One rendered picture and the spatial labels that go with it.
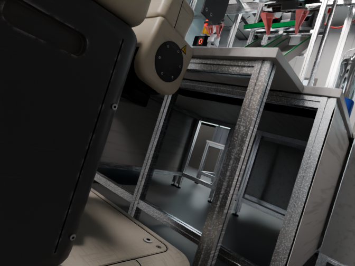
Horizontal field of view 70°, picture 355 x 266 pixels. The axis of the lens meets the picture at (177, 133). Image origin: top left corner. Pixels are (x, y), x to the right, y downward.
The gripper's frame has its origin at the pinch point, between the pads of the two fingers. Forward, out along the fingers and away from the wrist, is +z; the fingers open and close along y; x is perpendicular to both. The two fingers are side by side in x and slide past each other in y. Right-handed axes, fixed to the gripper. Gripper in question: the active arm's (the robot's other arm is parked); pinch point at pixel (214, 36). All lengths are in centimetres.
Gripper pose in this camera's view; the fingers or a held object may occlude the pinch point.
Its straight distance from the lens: 161.5
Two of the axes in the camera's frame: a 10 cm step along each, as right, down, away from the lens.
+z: 1.2, 8.9, 4.3
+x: -6.2, 4.1, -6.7
